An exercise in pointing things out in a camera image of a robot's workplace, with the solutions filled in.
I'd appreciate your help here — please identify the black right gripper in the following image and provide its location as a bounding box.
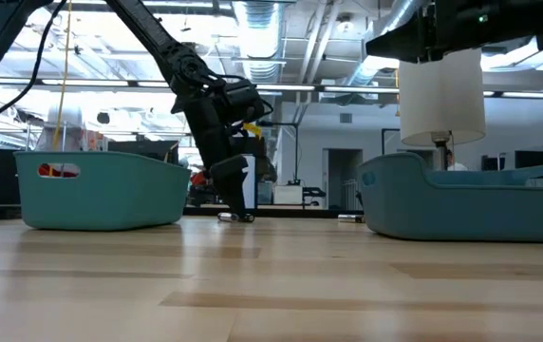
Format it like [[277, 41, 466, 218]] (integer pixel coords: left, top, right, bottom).
[[365, 0, 541, 65]]

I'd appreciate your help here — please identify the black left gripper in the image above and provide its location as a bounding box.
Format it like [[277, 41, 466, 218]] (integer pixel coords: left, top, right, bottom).
[[172, 92, 253, 222]]

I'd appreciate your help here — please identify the person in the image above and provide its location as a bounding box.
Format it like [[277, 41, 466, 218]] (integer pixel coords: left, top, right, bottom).
[[189, 168, 212, 192], [444, 149, 468, 172]]

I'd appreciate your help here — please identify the white cylindrical lamp shade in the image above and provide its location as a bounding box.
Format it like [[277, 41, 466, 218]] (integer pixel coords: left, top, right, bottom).
[[398, 47, 487, 147]]

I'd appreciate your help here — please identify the metal lamp stem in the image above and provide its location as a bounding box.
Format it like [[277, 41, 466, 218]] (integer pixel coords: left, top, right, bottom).
[[431, 131, 453, 171]]

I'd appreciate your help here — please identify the green plastic bin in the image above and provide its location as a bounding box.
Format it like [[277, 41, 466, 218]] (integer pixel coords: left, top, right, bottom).
[[13, 150, 192, 232]]

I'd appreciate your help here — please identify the blue plastic bin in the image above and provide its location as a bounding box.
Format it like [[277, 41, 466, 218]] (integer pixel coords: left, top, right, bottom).
[[357, 151, 543, 243]]

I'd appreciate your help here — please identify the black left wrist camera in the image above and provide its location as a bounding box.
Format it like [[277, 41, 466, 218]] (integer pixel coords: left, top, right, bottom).
[[223, 86, 267, 124]]

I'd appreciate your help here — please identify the ribbed silver ventilation duct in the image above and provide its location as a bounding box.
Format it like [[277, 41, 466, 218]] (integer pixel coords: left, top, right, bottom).
[[233, 0, 283, 83]]

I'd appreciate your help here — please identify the yellow hanging cable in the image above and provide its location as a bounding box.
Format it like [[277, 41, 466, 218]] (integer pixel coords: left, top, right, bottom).
[[51, 0, 71, 153]]

